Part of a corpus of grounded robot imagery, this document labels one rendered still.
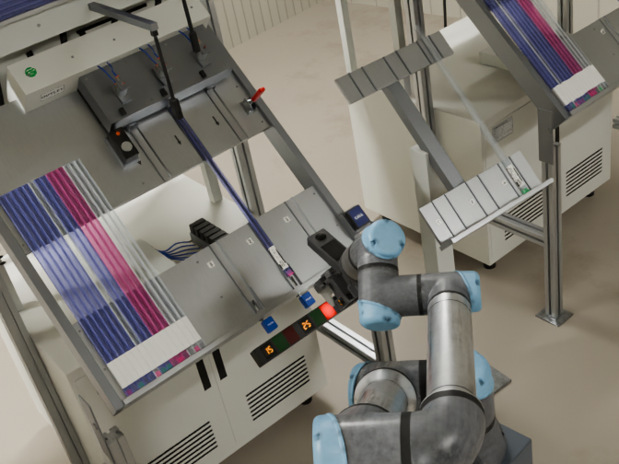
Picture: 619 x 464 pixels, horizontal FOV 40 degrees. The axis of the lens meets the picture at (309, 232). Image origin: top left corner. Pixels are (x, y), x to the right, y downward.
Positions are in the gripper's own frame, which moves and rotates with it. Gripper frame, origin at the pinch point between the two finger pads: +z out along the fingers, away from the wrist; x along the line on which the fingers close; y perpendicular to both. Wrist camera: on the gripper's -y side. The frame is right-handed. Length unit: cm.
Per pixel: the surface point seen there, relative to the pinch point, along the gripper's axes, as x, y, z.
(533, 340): 80, 46, 62
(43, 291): -48, -31, 9
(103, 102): -15, -61, 4
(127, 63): -5, -68, 4
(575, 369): 78, 59, 50
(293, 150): 19.5, -32.0, 8.8
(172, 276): -23.1, -20.5, 10.0
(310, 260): 6.8, -7.2, 10.0
